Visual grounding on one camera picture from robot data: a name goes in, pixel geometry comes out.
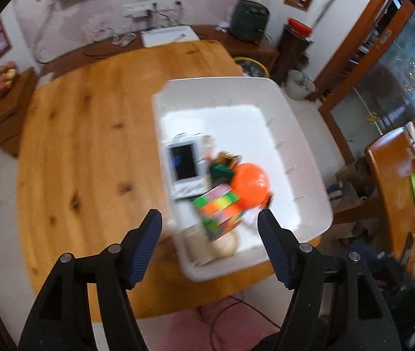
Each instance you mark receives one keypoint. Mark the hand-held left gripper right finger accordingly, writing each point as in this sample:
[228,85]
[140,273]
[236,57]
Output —
[277,248]

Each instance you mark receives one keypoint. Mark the orange round case with carabiners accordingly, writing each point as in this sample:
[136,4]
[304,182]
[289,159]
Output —
[253,186]

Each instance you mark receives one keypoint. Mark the wooden glass door cabinet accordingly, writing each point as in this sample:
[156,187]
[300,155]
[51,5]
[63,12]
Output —
[339,80]

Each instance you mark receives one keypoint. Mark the colourful puzzle cube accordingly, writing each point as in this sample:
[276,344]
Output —
[218,208]

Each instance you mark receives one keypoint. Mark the gold knot ornament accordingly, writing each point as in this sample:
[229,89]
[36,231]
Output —
[373,120]

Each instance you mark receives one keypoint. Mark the wooden chair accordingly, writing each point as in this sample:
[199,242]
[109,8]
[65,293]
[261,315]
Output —
[390,182]

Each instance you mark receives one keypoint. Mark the green charger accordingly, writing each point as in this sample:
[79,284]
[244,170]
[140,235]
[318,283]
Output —
[222,173]

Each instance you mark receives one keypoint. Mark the white set-top box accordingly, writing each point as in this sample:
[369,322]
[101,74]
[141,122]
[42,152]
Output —
[169,36]

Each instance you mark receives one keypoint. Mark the wooden side cabinet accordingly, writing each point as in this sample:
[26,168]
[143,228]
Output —
[10,117]

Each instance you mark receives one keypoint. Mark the blue white box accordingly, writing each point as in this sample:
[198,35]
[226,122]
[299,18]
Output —
[335,191]

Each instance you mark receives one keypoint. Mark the dark green air fryer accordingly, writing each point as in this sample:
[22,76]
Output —
[249,20]

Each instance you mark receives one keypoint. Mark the cardboard box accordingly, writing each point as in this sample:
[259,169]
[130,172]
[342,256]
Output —
[350,172]

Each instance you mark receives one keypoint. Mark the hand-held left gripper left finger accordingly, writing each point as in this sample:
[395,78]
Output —
[145,248]

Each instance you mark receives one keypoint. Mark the yellow rimmed trash bin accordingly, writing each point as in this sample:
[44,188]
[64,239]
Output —
[251,66]

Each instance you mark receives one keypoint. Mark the dark woven tall basket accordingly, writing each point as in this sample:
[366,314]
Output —
[291,58]

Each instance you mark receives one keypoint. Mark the gold round compact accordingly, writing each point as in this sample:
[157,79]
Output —
[227,246]

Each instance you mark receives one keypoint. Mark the bowl of fruit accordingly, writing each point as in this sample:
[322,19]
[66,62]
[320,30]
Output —
[4,78]

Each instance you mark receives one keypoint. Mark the wooden television stand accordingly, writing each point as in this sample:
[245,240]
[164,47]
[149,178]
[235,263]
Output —
[236,45]

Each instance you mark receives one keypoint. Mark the white plastic bin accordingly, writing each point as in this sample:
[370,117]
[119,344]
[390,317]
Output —
[236,124]

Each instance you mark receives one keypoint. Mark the brown wooden rail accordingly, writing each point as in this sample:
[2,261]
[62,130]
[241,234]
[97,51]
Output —
[353,212]

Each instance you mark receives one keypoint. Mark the white toy phone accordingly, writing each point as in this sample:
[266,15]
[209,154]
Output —
[183,161]

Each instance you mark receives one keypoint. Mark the white bucket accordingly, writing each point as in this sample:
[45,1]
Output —
[299,86]

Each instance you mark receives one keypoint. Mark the pink fleece cloth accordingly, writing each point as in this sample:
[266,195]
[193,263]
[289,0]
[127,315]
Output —
[178,329]

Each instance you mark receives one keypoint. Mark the white power strip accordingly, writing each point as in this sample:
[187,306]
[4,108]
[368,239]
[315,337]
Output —
[149,7]

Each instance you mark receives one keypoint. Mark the red lidded jar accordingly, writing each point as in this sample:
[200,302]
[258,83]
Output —
[299,26]

